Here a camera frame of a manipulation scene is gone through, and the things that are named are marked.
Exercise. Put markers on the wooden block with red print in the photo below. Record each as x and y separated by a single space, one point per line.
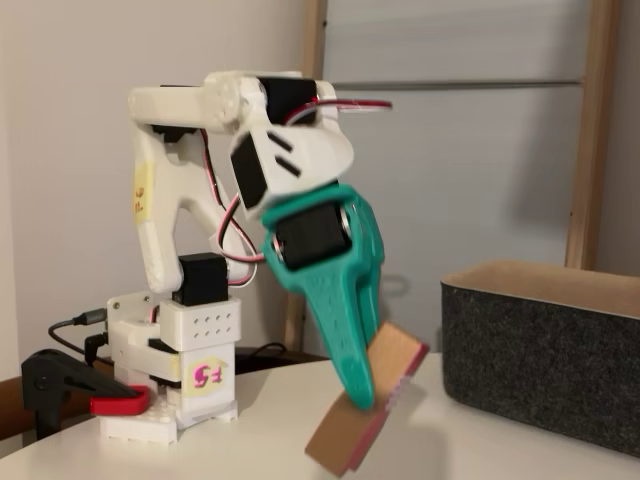
345 430

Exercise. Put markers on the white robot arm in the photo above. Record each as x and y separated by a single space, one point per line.
160 200

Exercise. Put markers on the dark grey felt box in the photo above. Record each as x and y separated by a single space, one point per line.
525 360

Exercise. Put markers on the thin metal shelf rod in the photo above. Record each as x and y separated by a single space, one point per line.
450 84

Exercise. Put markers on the black angled power plug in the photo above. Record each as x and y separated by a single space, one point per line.
94 345

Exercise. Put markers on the black clamp with red pad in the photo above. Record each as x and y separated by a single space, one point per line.
45 375

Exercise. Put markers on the light wooden shelf frame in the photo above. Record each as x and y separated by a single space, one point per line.
305 50

